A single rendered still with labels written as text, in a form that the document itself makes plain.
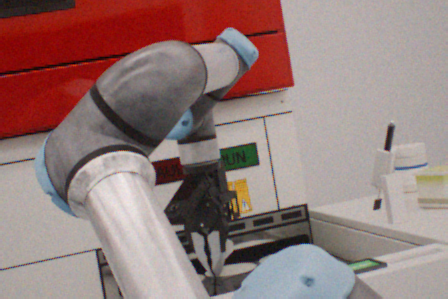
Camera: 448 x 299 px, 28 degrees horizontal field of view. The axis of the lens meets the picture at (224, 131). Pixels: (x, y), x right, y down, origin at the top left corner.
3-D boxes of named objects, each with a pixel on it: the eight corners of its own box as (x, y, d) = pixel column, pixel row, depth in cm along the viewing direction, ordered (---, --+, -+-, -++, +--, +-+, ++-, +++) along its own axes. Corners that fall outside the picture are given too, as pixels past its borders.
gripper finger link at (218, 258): (243, 270, 168) (234, 222, 168) (226, 278, 163) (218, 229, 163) (229, 270, 170) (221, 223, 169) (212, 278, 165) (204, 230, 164)
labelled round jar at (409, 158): (392, 191, 191) (385, 148, 190) (421, 185, 193) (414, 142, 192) (407, 194, 184) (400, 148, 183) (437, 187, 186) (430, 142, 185)
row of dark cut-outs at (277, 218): (99, 263, 175) (97, 250, 175) (304, 218, 187) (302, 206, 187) (100, 263, 174) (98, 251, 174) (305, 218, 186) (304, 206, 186)
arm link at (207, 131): (159, 87, 162) (173, 84, 170) (169, 146, 162) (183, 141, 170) (200, 80, 159) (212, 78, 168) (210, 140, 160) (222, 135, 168)
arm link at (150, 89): (139, 15, 108) (225, 16, 155) (83, 81, 111) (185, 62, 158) (208, 81, 107) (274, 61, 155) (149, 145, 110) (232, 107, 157)
